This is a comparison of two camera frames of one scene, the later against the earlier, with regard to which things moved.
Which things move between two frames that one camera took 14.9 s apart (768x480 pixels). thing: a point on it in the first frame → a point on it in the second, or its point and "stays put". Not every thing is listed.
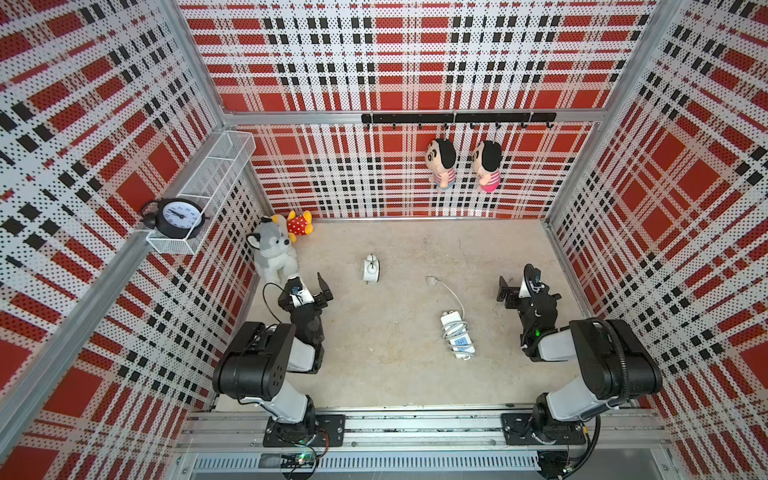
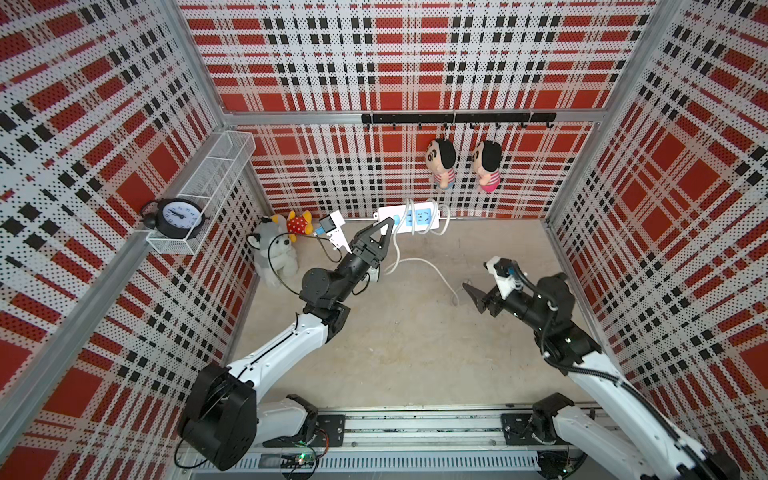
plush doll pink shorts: [486, 158] stays put
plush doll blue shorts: [441, 159] stays put
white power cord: [455, 333] → [398, 262]
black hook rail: [445, 118] stays put
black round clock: [174, 218] stays put
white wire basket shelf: [213, 187] stays put
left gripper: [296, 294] → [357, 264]
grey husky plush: [271, 245] stays put
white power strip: [457, 335] → [411, 218]
